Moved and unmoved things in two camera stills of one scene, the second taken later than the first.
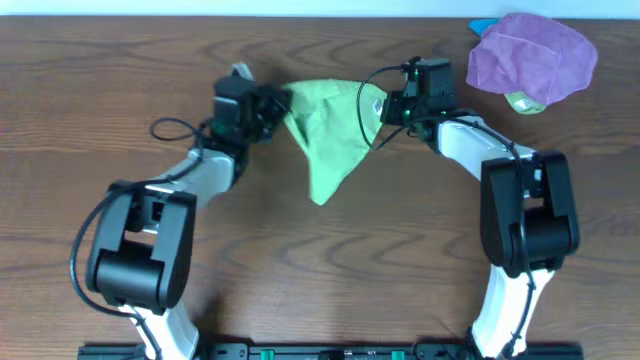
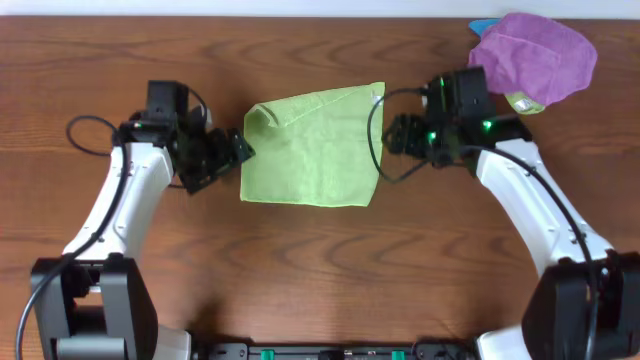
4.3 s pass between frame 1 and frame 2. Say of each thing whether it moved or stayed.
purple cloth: stayed
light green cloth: moved
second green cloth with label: stayed
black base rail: stayed
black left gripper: moved
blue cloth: stayed
